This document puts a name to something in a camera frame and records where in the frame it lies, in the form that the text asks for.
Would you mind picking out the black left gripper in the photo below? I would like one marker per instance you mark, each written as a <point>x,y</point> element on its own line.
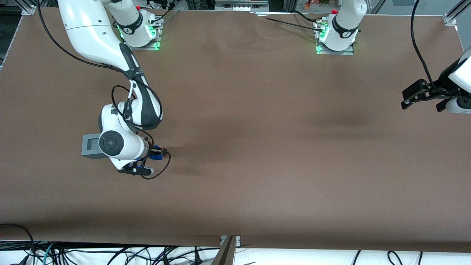
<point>442,87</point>

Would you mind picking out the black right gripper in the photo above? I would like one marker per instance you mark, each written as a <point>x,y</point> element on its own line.
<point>153,150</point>

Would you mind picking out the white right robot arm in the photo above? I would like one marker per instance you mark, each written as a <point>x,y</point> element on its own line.
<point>92,29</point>

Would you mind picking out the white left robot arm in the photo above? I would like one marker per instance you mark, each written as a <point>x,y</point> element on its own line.
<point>346,22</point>

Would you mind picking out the gray square base block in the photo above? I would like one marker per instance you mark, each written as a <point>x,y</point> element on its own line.
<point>90,145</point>

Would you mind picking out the brown table mat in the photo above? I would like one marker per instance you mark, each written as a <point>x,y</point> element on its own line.
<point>239,147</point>

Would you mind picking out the silver background device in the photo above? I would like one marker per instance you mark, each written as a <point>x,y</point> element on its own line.
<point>241,4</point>

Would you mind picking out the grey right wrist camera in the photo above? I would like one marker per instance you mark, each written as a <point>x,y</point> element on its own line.
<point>141,171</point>

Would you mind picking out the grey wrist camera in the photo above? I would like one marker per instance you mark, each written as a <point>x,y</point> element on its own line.
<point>460,105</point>
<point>141,171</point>

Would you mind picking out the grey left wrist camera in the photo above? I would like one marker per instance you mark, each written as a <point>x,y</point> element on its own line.
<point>460,105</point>

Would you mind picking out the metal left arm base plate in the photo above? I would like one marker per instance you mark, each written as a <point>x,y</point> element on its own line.
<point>347,52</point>

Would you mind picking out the aluminum frame corner profile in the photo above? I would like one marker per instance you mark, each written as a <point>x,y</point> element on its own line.
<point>454,14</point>

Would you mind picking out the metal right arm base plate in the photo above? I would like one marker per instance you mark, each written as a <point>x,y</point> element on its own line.
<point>151,46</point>

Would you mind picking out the small metal edge bracket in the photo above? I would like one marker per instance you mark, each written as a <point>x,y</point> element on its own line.
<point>237,240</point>

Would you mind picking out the aluminum profile post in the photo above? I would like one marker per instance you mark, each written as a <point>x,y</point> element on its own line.
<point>224,254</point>

